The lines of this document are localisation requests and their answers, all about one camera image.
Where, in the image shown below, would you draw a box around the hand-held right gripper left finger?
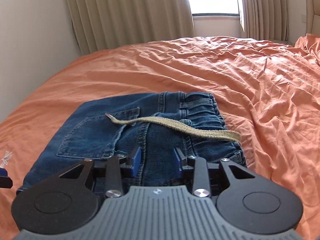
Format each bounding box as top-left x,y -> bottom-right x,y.
59,147 -> 143,198

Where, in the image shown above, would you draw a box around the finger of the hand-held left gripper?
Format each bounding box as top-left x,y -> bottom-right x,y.
0,169 -> 13,189

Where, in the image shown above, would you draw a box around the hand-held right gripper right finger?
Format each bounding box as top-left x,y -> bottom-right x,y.
173,147 -> 255,198

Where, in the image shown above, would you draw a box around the blue denim pants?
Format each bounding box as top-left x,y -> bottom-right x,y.
16,91 -> 248,197

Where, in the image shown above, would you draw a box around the beige webbing belt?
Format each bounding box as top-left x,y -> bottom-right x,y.
105,113 -> 242,143

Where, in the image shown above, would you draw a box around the orange bed sheet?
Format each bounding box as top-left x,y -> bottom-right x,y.
0,34 -> 320,239

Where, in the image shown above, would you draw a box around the beige pleated curtain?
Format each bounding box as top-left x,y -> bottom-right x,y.
61,0 -> 196,55
237,0 -> 288,41

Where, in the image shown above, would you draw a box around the beige bed headboard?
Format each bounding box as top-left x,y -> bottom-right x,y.
305,0 -> 320,36

